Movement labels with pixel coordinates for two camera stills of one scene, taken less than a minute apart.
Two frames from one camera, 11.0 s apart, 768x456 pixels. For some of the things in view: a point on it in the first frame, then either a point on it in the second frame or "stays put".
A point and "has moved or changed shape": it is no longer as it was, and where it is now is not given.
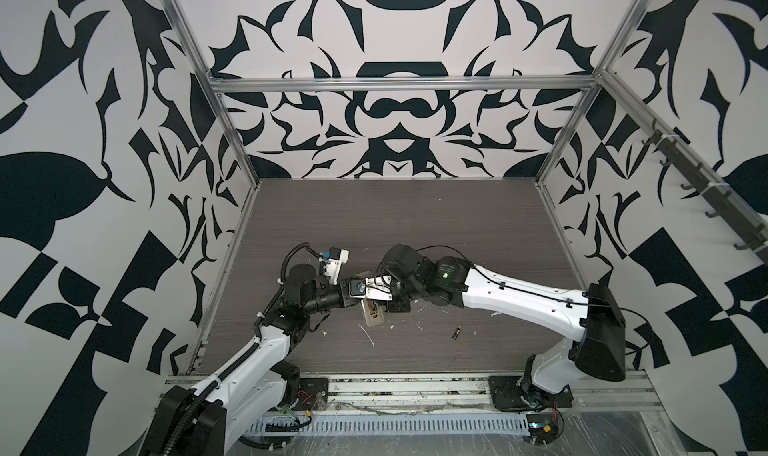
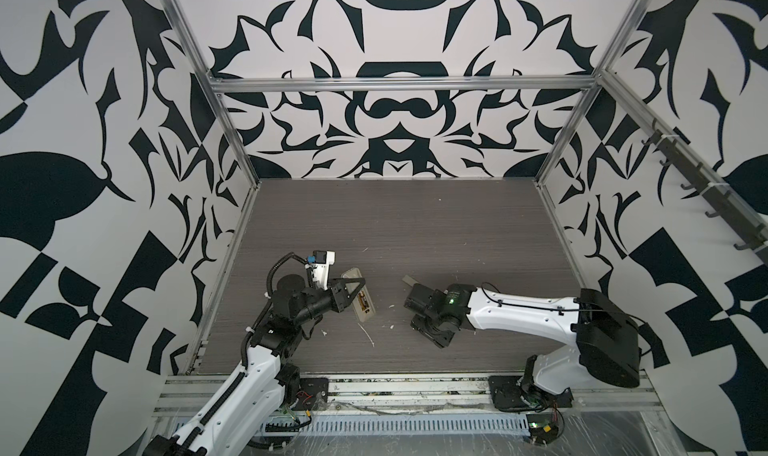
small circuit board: x=543 y=427 stays put
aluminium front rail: x=569 y=394 stays put
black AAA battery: x=373 y=308 has moved or changed shape
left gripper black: x=344 y=284 stays put
